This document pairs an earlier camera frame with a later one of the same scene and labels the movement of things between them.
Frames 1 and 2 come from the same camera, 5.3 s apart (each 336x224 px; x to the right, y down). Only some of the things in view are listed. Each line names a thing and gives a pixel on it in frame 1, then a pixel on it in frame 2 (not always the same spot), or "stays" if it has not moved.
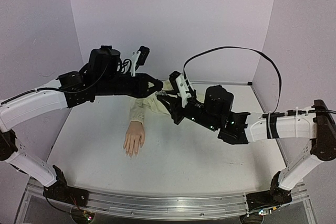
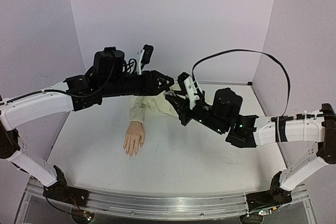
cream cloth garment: [138, 106] stays
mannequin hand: [135, 134] stays
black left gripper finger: [153, 83] to [163, 77]
